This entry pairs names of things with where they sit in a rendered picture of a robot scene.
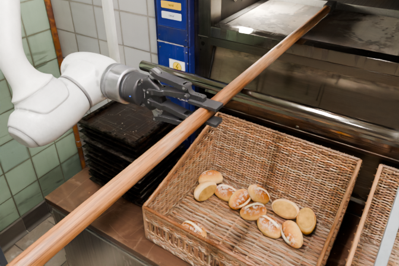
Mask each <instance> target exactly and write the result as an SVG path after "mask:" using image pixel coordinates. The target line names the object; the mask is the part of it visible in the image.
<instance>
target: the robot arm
mask: <svg viewBox="0 0 399 266"><path fill-rule="evenodd" d="M0 68H1V71H2V72H3V74H4V76H5V78H6V79H7V81H8V83H9V84H10V86H11V88H12V101H11V102H12V103H13V104H14V110H15V111H13V112H12V114H10V116H9V120H8V125H7V127H8V132H9V134H10V136H12V137H13V139H15V140H16V141H18V142H19V143H20V144H22V145H24V146H26V147H29V148H36V147H41V146H45V145H48V144H50V143H52V142H54V141H55V140H57V139H58V138H59V137H61V136H63V135H64V134H65V133H66V132H68V131H69V130H70V129H71V128H72V127H73V126H74V125H76V124H77V123H78V122H79V121H80V120H81V118H82V117H83V116H84V115H85V114H86V112H87V111H88V110H89V109H91V108H92V107H93V106H94V105H96V104H98V103H100V102H102V101H104V100H106V99H111V100H114V101H117V102H119V103H123V104H129V103H132V104H134V105H137V106H145V107H147V108H148V109H149V110H152V112H153V115H154V116H153V121H163V122H167V123H170V124H174V125H179V124H180V123H182V122H183V121H184V120H185V119H186V118H188V117H189V116H190V115H192V114H193V113H194V112H195V111H196V109H195V110H193V111H190V110H188V109H186V108H184V107H182V106H179V105H178V104H176V103H174V102H171V100H170V99H168V98H167V97H166V96H169V97H176V98H181V99H185V101H186V100H188V99H189V100H188V104H190V105H194V106H198V107H201V108H204V109H207V110H210V111H213V112H217V111H218V110H220V109H221V108H222V107H223V103H222V102H218V101H215V100H211V99H208V98H207V96H206V95H205V94H201V93H197V92H194V91H193V89H192V83H191V82H190V81H187V80H184V79H183V78H180V77H177V76H175V75H172V74H170V73H167V72H164V71H163V70H162V69H160V68H159V67H158V66H156V67H154V68H153V69H151V70H149V74H150V75H146V74H143V73H140V72H139V70H137V69H136V68H133V67H130V66H126V65H124V64H120V63H117V62H116V61H114V60H113V59H111V58H109V57H107V56H103V55H100V54H97V53H91V52H75V53H72V54H70V55H68V56H67V57H66V58H65V59H64V60H63V61H62V64H61V76H60V77H59V78H55V77H54V76H53V75H52V74H45V73H42V72H39V71H38V70H36V69H35V68H34V67H33V66H32V65H31V64H30V63H29V61H28V60H27V58H26V56H25V54H24V50H23V44H22V37H21V11H20V0H0ZM159 81H161V82H163V83H165V84H168V85H164V84H161V83H160V82H159ZM170 86H173V87H170ZM157 108H158V109H160V110H158V109H157ZM162 110H165V111H167V112H164V111H162ZM222 121H223V119H222V118H219V117H217V116H214V115H213V116H212V117H211V118H210V119H208V120H207V121H206V122H205V123H204V124H206V125H209V126H212V127H214V128H216V127H218V126H219V125H220V124H221V123H222Z"/></svg>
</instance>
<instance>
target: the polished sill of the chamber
mask: <svg viewBox="0 0 399 266"><path fill-rule="evenodd" d="M287 36H288V35H284V34H278V33H272V32H268V31H262V30H256V29H252V28H246V27H240V26H234V25H230V24H224V23H217V24H215V25H213V26H211V37H213V38H217V39H223V40H228V41H231V42H237V43H242V44H246V45H251V46H256V47H260V48H265V49H272V48H274V47H275V46H276V45H278V44H279V43H280V42H281V41H282V40H284V39H285V38H286V37H287ZM284 53H290V54H294V55H299V56H304V57H308V58H313V59H319V60H322V61H327V62H332V63H336V64H342V65H347V66H350V67H355V68H361V69H366V70H370V71H375V72H380V73H384V74H389V75H395V76H398V77H399V56H396V55H390V54H386V53H380V52H374V51H370V50H364V49H358V48H354V47H348V46H342V45H336V44H332V43H326V42H320V41H316V40H310V39H304V38H300V39H299V40H297V41H296V42H295V43H294V44H293V45H291V46H290V47H289V48H288V49H287V50H286V51H285V52H284Z"/></svg>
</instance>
